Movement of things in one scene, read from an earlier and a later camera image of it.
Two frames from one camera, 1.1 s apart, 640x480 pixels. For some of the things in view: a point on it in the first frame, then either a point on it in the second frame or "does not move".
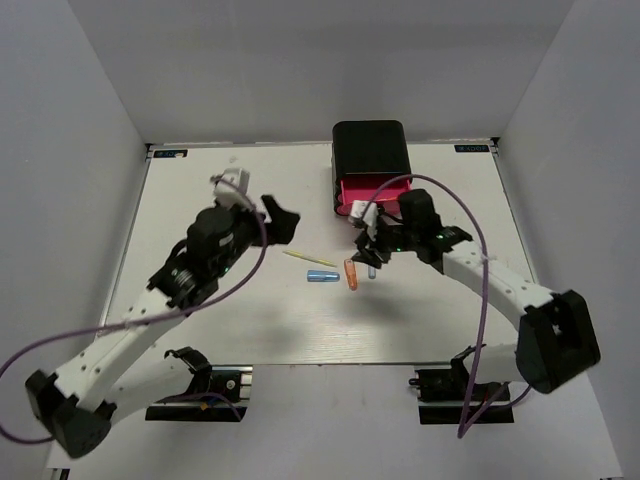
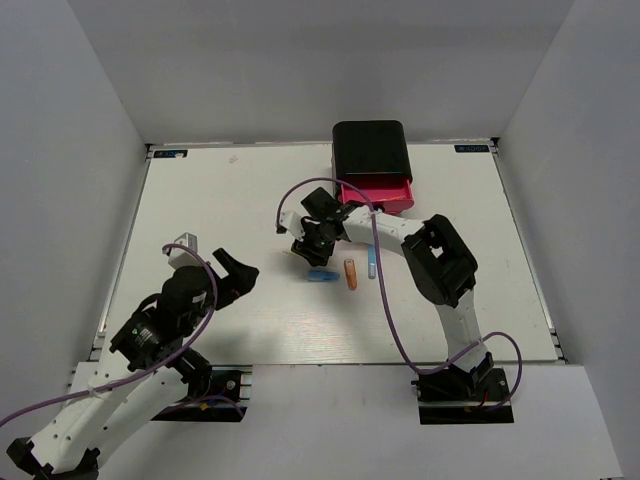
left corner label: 170,153 does not move
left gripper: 283,222 to 240,280
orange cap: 351,273 does not move
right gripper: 369,256 to 316,257
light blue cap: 322,276 does not move
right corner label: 471,147 does not move
